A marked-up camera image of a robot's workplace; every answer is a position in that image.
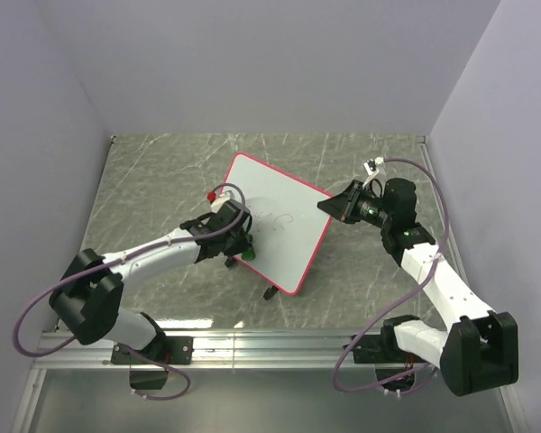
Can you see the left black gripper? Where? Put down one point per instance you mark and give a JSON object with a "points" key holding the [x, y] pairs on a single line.
{"points": [[239, 248]]}

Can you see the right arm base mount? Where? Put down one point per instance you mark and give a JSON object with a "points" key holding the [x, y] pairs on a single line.
{"points": [[388, 362]]}

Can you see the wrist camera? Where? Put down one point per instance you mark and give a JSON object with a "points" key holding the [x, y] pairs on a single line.
{"points": [[218, 199], [373, 168]]}

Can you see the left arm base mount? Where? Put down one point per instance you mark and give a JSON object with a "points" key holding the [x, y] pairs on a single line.
{"points": [[149, 370]]}

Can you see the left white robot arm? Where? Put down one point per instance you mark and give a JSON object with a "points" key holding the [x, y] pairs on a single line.
{"points": [[90, 302]]}

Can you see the green whiteboard eraser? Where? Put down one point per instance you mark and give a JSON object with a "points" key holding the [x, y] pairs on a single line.
{"points": [[249, 254]]}

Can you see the wire whiteboard stand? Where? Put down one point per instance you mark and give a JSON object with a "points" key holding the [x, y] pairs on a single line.
{"points": [[270, 290]]}

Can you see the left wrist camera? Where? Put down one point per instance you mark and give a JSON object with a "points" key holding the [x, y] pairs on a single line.
{"points": [[218, 199]]}

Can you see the pink framed whiteboard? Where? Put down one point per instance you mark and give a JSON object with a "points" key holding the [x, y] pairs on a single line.
{"points": [[287, 227]]}

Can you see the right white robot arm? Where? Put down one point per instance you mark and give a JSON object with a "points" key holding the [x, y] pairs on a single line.
{"points": [[478, 350]]}

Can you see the aluminium rail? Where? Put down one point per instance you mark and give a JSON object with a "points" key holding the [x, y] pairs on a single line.
{"points": [[223, 349]]}

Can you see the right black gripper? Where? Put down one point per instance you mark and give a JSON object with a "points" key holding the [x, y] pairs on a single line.
{"points": [[343, 207]]}

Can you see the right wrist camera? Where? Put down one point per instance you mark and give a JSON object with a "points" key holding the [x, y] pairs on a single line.
{"points": [[373, 168]]}

